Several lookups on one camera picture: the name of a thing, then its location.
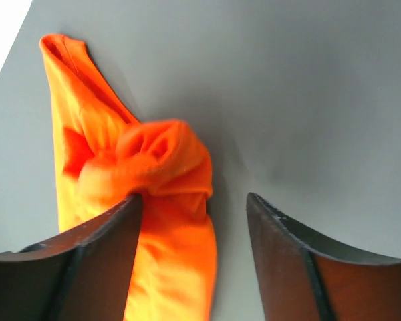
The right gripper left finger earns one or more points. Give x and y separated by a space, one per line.
81 274

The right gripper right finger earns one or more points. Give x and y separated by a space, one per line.
306 275

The orange t-shirt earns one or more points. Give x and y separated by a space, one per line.
102 153

